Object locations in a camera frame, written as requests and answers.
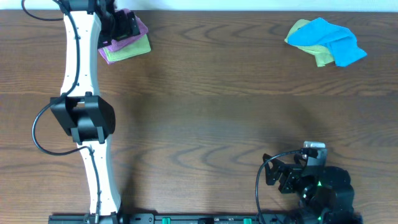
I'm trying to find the black cable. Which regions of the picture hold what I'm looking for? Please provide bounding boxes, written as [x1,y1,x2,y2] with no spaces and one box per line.
[254,147,318,224]
[20,0,103,224]

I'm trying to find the blue microfiber cloth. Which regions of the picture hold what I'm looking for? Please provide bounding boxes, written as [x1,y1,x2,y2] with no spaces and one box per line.
[288,17,368,67]

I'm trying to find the folded purple cloth underneath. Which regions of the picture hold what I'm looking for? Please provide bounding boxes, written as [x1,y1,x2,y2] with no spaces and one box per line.
[98,49,114,65]

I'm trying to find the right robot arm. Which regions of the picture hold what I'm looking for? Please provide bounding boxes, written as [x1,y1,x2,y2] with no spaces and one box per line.
[255,147,363,224]

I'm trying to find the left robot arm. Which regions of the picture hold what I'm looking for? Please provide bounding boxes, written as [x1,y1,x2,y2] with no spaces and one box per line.
[49,1,140,223]

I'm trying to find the folded green cloth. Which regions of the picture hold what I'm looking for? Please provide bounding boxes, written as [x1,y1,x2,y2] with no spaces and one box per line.
[103,34,151,63]

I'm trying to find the crumpled green cloth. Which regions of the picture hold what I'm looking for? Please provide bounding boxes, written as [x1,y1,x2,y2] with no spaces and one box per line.
[284,19,335,67]

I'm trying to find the purple microfiber cloth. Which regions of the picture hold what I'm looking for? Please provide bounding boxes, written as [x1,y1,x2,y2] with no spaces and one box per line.
[104,9,149,52]

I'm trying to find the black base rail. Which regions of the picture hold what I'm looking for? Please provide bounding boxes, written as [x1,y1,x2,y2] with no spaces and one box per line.
[48,213,363,224]

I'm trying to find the right black cable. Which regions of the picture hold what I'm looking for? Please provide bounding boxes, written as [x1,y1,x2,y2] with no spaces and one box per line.
[254,147,318,224]

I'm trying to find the left black cable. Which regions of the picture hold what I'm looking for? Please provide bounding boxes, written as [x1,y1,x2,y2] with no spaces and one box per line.
[20,0,103,224]

